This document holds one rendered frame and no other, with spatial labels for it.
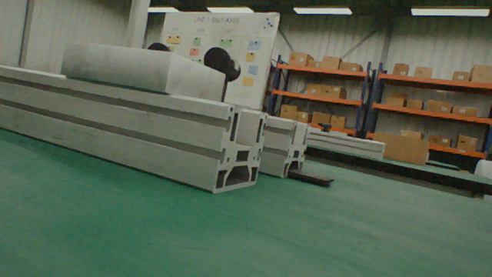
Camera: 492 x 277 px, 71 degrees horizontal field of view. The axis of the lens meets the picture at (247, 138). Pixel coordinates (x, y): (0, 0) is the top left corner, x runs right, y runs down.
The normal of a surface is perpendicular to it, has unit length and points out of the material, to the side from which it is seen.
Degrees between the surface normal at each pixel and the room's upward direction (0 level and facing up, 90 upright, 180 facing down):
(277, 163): 90
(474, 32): 90
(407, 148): 89
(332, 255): 0
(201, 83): 90
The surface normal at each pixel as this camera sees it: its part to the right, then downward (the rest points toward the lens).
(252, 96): -0.48, -0.04
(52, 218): 0.18, -0.98
